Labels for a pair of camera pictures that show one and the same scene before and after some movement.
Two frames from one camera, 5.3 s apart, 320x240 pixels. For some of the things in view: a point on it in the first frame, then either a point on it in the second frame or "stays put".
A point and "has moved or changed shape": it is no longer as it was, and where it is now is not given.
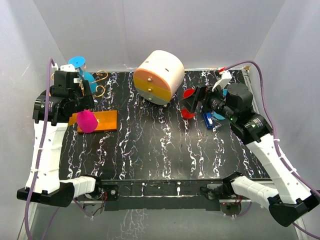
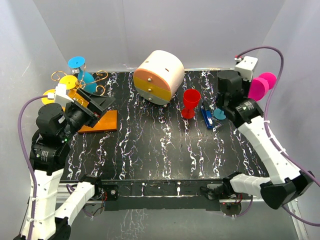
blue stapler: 208,119 stays put
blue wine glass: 217,115 stays put
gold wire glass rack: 107,120 stays put
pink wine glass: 87,120 has moved or changed shape
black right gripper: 190,103 → 246,84
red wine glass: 185,113 stays put
